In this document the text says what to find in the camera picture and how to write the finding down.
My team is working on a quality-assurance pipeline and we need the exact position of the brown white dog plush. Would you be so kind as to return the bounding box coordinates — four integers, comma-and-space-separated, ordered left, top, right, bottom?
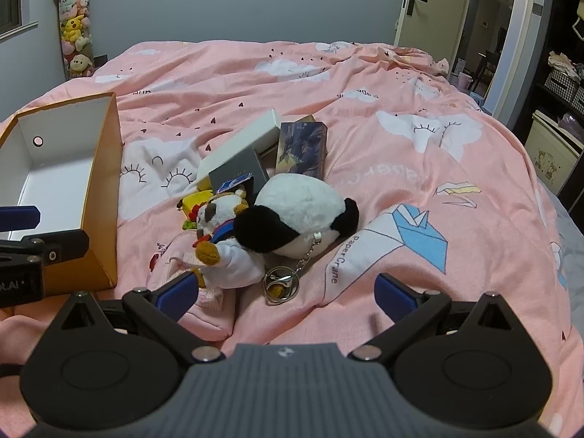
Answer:
189, 188, 264, 291

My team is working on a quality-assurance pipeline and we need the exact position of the yellow toy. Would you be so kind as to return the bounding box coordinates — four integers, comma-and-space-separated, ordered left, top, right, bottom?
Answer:
176, 190, 214, 230

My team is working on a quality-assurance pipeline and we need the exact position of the black white panda plush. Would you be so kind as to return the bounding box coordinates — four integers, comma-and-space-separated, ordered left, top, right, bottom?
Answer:
234, 173, 359, 260

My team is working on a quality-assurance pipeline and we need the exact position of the dark blue photo card box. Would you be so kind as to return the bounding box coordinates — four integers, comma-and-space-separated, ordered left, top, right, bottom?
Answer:
275, 122, 328, 180

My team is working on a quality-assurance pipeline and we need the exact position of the white long box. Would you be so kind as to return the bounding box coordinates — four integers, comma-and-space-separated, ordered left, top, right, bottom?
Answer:
195, 109, 281, 190

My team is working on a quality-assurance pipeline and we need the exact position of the gold small box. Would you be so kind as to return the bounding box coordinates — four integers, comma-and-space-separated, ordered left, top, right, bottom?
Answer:
294, 115, 316, 123

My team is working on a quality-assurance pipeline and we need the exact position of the dark grey box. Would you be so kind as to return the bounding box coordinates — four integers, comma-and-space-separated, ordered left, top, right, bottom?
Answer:
209, 148, 269, 197

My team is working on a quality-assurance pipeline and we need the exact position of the orange cardboard storage box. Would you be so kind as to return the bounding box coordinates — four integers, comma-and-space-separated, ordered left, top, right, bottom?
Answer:
1, 92, 123, 296

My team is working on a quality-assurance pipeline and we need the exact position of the pink patterned duvet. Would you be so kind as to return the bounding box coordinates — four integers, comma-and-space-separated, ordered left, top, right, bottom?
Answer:
0, 39, 584, 438

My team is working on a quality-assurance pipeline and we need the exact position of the metal keyring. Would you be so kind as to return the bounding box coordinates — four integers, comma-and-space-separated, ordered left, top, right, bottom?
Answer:
261, 233, 322, 306

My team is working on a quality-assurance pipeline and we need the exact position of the cream bedside cabinet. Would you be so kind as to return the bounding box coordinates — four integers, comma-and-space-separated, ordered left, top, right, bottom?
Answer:
525, 110, 583, 195

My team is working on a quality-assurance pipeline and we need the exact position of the plush toy storage tube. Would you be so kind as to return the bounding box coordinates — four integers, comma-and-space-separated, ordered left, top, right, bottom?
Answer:
53, 0, 95, 79

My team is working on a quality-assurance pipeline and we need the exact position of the checkered storage basket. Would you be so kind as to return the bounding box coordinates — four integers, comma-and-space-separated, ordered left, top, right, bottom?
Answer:
545, 69, 584, 114

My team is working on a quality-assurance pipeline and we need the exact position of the window with frame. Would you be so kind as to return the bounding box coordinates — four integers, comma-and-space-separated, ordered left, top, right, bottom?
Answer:
1, 0, 39, 43

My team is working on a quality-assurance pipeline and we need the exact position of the cream door with handle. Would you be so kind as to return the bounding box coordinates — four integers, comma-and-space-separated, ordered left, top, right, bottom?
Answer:
394, 0, 469, 64

